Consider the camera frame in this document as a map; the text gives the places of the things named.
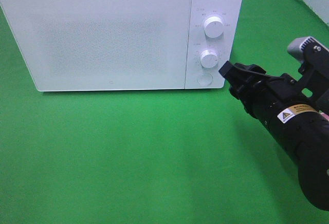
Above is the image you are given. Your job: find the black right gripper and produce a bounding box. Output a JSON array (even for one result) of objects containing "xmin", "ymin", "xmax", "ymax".
[{"xmin": 219, "ymin": 61, "xmax": 324, "ymax": 132}]

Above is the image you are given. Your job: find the round white door button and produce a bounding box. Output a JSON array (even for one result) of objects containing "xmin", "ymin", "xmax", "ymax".
[{"xmin": 197, "ymin": 73, "xmax": 213, "ymax": 86}]

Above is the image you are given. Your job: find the pink round plate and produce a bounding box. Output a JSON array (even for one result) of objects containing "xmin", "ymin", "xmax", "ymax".
[{"xmin": 321, "ymin": 113, "xmax": 329, "ymax": 120}]

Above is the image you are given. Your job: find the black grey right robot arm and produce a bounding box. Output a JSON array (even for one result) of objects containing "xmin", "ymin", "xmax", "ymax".
[{"xmin": 219, "ymin": 62, "xmax": 328, "ymax": 211}]

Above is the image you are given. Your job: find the lower white round knob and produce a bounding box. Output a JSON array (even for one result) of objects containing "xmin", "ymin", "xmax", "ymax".
[{"xmin": 200, "ymin": 49, "xmax": 218, "ymax": 68}]

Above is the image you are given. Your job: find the white round knob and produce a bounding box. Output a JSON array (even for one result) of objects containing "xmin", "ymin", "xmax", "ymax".
[
  {"xmin": 203, "ymin": 15, "xmax": 224, "ymax": 39},
  {"xmin": 200, "ymin": 49, "xmax": 218, "ymax": 68}
]

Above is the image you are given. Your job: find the upper white round knob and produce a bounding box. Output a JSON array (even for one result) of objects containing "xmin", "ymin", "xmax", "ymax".
[{"xmin": 203, "ymin": 15, "xmax": 224, "ymax": 39}]

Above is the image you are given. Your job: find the green table cloth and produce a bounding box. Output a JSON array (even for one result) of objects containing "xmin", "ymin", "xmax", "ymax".
[{"xmin": 1, "ymin": 14, "xmax": 328, "ymax": 223}]

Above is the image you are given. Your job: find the white microwave oven body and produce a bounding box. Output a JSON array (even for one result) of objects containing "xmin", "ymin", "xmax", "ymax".
[{"xmin": 0, "ymin": 0, "xmax": 244, "ymax": 92}]

